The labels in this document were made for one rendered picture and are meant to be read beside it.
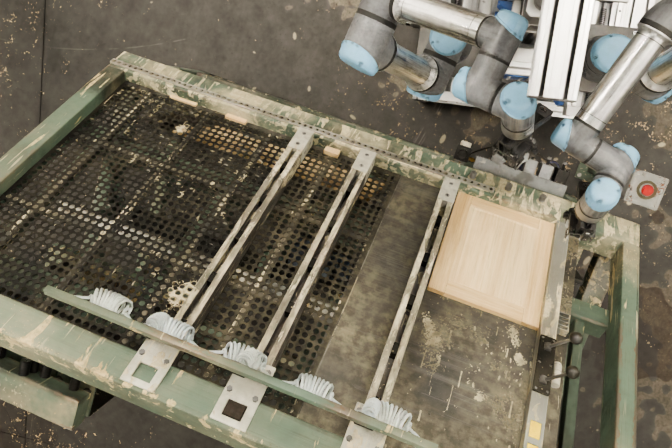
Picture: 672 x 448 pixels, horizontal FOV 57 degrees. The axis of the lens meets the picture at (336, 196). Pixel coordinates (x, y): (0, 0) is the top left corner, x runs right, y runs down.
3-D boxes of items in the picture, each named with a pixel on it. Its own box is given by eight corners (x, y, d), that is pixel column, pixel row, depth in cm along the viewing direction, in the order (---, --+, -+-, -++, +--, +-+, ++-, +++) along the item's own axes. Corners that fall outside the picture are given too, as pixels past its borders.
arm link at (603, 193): (629, 183, 153) (613, 211, 151) (616, 198, 163) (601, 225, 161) (599, 168, 155) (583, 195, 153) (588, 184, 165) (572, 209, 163)
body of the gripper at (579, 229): (562, 238, 177) (572, 226, 166) (565, 210, 180) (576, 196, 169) (590, 243, 176) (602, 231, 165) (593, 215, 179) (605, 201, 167)
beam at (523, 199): (627, 242, 241) (641, 223, 233) (626, 264, 233) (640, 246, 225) (126, 71, 275) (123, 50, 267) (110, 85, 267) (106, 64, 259)
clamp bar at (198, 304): (317, 146, 247) (323, 98, 230) (156, 410, 167) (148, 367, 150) (293, 138, 249) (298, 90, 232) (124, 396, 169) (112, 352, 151)
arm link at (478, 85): (475, 54, 148) (518, 72, 143) (454, 98, 150) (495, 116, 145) (467, 47, 141) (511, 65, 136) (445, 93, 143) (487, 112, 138)
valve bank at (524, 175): (576, 163, 258) (587, 168, 235) (563, 196, 261) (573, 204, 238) (460, 126, 266) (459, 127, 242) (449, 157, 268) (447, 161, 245)
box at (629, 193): (655, 174, 236) (670, 179, 218) (643, 204, 238) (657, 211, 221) (623, 164, 238) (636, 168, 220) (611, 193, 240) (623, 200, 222)
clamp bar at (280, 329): (378, 167, 243) (389, 120, 226) (244, 448, 163) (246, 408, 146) (354, 159, 245) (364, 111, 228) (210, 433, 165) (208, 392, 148)
